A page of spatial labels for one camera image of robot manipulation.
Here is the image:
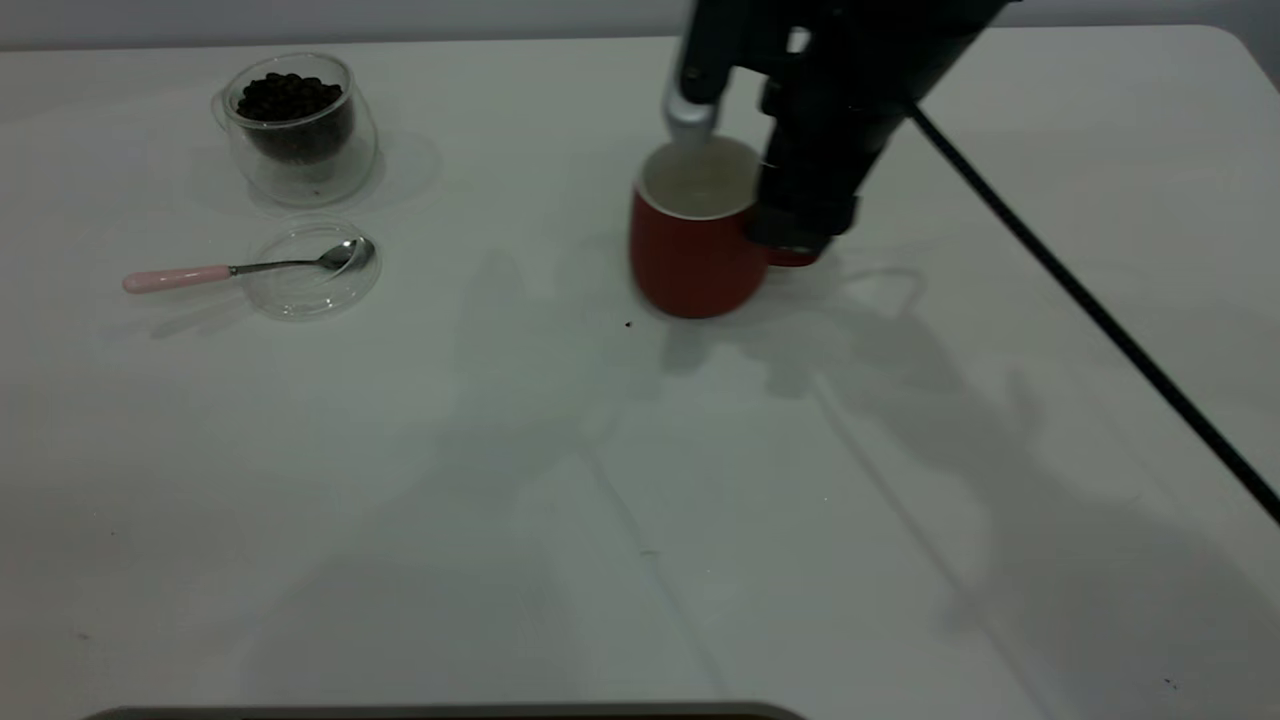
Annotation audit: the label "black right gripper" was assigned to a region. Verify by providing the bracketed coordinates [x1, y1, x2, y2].
[664, 0, 1013, 267]

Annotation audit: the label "red ceramic mug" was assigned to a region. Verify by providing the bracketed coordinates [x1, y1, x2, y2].
[630, 137, 822, 320]

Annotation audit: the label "clear double-wall glass cup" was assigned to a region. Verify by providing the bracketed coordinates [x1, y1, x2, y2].
[211, 53, 380, 209]

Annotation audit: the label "dark coffee beans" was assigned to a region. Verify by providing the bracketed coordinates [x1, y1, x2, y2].
[236, 72, 356, 167]

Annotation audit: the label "pink-handled metal spoon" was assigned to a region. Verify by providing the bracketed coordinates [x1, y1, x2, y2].
[123, 237, 376, 295]

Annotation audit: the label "clear round glass lid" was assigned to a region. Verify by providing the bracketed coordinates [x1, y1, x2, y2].
[245, 218, 383, 320]

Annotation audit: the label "black cable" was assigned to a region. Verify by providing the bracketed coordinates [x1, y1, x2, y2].
[908, 103, 1280, 527]

